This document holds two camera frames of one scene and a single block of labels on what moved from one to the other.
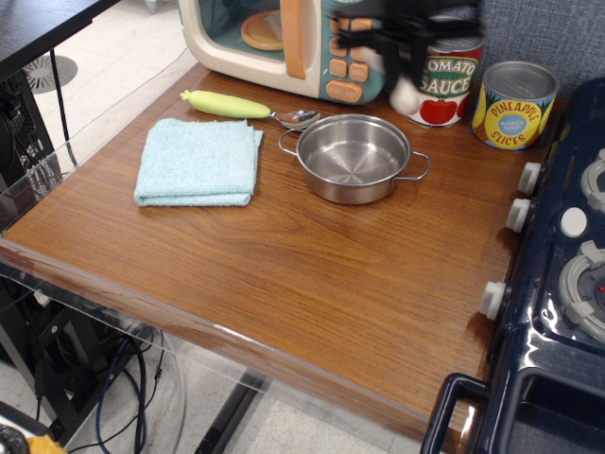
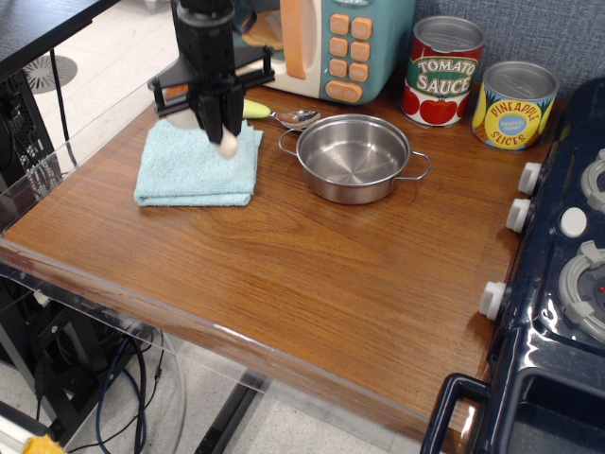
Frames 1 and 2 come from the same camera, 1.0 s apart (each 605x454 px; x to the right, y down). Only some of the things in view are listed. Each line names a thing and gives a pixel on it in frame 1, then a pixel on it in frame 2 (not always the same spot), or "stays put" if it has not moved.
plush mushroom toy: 404,96 → 227,145
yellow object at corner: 43,445 stays put
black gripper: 402,28 → 205,33
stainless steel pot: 353,158 stays put
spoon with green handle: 225,104 stays put
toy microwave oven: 284,45 stays put
